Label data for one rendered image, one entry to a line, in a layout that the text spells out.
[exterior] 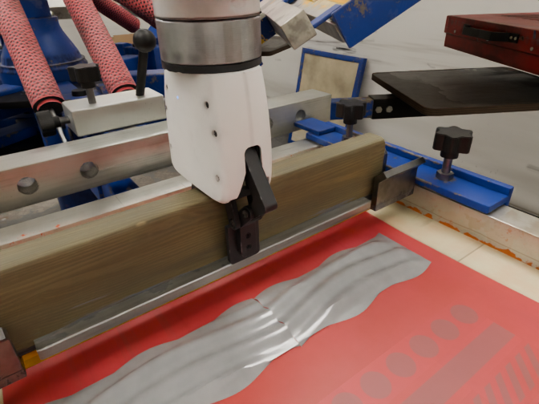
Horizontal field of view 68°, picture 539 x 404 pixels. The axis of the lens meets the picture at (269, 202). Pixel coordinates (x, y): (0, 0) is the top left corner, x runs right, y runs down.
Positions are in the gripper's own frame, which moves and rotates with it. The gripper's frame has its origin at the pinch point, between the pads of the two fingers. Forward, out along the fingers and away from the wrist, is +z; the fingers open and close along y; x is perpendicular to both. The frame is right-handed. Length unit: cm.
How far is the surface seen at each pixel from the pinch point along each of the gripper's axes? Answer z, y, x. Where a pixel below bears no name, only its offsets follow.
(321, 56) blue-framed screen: 32, -196, 196
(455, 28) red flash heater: -6, -43, 105
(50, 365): 5.8, 0.5, -17.1
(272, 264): 5.9, 1.1, 4.4
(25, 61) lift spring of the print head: -9, -50, -7
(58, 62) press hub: -4, -76, 2
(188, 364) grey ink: 5.3, 7.5, -8.4
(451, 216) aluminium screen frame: 4.4, 8.4, 25.2
